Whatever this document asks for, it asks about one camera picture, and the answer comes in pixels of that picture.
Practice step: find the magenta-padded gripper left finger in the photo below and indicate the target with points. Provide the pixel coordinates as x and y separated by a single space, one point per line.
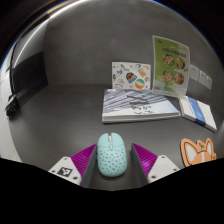
83 159

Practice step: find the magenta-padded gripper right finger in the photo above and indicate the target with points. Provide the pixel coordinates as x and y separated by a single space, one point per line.
145 159

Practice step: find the teal perforated computer mouse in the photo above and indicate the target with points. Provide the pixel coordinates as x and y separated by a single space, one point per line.
111 156

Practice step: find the orange corgi-shaped mouse pad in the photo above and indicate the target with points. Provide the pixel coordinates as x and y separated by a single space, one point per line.
196 153

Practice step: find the grey building-print book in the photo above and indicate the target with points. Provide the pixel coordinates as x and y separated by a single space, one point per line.
136 105

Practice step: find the white book with blue band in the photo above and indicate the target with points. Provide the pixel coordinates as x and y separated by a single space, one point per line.
198 111

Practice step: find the white cartoon sticker card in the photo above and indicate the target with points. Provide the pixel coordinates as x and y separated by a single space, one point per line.
130 76

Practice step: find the black monitor clamp base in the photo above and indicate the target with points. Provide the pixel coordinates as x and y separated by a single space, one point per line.
12 105

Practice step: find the green food poster sheet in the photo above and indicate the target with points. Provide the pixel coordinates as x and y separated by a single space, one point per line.
171 66

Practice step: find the white wall socket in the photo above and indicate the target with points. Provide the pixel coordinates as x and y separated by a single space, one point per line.
202 77
208 82
194 72

